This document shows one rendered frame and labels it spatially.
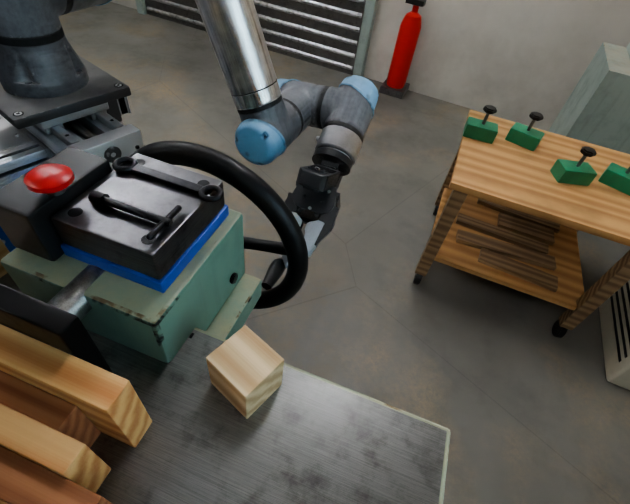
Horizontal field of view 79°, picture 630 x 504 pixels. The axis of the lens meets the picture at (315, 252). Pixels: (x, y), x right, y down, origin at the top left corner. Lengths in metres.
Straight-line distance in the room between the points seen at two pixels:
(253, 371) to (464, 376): 1.25
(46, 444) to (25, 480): 0.02
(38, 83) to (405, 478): 0.86
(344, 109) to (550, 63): 2.50
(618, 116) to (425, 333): 1.29
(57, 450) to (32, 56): 0.75
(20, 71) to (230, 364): 0.75
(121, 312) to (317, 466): 0.18
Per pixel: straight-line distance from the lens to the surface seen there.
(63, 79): 0.92
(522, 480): 1.44
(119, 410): 0.27
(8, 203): 0.34
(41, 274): 0.35
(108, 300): 0.32
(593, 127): 2.20
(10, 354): 0.30
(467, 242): 1.62
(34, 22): 0.90
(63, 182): 0.32
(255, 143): 0.62
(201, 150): 0.46
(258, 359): 0.29
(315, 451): 0.31
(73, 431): 0.30
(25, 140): 1.00
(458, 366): 1.50
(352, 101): 0.70
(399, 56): 3.01
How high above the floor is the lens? 1.20
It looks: 47 degrees down
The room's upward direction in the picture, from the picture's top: 9 degrees clockwise
